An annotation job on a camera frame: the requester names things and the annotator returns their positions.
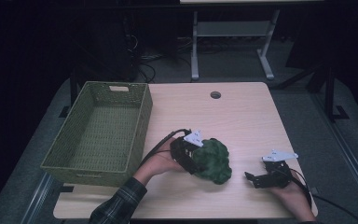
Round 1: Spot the black floor stand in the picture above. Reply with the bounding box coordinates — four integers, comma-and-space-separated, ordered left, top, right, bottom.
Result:
273, 60, 351, 123

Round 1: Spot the green woven basket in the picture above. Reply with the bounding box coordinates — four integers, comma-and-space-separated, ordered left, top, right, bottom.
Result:
39, 80, 154, 188

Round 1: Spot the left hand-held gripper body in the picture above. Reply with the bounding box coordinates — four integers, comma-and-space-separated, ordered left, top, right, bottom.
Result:
169, 129, 205, 172

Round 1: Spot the white metal table frame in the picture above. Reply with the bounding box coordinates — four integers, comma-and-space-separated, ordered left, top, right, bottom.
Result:
190, 8, 282, 82

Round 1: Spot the person's left hand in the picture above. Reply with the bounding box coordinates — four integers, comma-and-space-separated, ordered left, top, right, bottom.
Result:
132, 136, 188, 186

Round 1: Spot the left hand-held gripper black cable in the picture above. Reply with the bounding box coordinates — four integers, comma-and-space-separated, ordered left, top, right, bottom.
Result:
139, 128, 193, 168

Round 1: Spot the right hand-held gripper black cable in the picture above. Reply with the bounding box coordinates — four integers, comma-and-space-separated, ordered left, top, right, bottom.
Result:
287, 167, 358, 224

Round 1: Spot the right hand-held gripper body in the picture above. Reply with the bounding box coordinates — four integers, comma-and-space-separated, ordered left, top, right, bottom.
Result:
258, 148, 299, 189

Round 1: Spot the bundle of floor cables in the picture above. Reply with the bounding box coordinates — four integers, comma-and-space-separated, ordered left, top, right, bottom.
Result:
121, 17, 157, 84

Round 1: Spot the green plush cloth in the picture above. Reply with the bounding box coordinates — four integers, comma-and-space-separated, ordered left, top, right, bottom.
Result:
191, 137, 233, 186

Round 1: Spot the metal floor rail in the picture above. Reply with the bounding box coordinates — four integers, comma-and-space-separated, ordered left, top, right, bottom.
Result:
20, 171, 55, 224
310, 92, 358, 217

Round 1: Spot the person's right hand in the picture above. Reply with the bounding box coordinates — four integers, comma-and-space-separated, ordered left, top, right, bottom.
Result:
267, 172, 317, 222

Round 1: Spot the hand-held gripper black cable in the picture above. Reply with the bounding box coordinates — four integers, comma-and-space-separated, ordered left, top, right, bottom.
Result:
139, 128, 193, 168
287, 167, 358, 224

